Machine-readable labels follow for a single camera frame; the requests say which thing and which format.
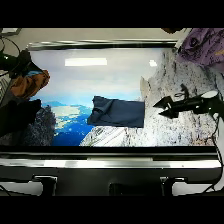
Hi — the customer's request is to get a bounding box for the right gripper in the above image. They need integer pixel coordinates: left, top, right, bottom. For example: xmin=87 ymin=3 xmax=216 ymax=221
xmin=153 ymin=95 xmax=204 ymax=120

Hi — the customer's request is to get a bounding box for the blue garment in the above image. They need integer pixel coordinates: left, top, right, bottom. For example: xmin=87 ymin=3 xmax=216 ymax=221
xmin=86 ymin=95 xmax=146 ymax=129

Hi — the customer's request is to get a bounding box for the brown garment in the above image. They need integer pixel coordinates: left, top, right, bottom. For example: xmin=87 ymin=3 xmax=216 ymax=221
xmin=9 ymin=69 xmax=51 ymax=100

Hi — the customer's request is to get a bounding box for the purple patterned garment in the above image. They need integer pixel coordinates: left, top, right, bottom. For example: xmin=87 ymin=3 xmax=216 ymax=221
xmin=175 ymin=28 xmax=224 ymax=73

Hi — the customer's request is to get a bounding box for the black garment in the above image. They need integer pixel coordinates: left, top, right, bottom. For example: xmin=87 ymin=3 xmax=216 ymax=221
xmin=0 ymin=98 xmax=43 ymax=138

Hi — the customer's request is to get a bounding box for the black cable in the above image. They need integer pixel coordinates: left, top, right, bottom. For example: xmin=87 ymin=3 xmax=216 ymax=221
xmin=204 ymin=114 xmax=224 ymax=194

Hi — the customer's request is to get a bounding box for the silver frame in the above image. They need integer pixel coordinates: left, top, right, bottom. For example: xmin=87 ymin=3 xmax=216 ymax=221
xmin=0 ymin=152 xmax=224 ymax=197

